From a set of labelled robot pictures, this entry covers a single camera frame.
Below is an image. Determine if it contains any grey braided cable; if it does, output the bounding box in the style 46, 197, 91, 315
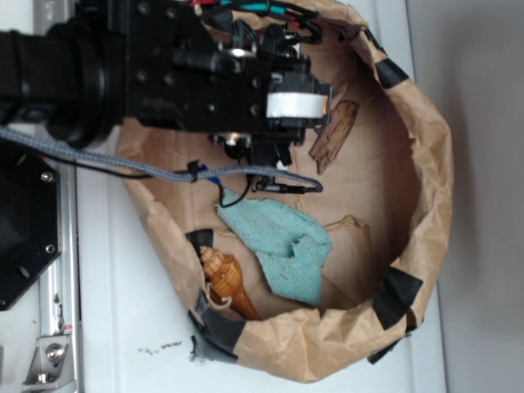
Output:
0, 124, 324, 194

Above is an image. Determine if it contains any teal cloth rag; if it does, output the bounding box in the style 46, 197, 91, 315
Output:
217, 189, 332, 305

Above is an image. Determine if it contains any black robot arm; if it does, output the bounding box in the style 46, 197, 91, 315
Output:
1, 1, 332, 177

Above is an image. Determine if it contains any brown wood piece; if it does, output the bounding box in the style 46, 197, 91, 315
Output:
309, 100, 359, 174

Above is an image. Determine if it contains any black cable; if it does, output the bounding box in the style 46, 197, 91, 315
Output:
73, 159, 257, 208

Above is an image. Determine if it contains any silver corner bracket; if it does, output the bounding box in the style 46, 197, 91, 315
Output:
22, 335, 74, 391

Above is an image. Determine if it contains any aluminium frame rail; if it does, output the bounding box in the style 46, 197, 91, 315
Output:
22, 0, 85, 393

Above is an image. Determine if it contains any brown paper bag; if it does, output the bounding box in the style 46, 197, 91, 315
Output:
125, 1, 454, 382

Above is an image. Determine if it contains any brown conch shell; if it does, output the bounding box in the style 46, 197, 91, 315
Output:
200, 246, 260, 320

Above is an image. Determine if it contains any black octagonal mount plate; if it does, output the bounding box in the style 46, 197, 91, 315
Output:
1, 146, 61, 311

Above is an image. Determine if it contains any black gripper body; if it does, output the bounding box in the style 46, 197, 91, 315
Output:
122, 1, 311, 177

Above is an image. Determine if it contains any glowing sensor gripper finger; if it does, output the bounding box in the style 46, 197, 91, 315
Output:
265, 72, 332, 143

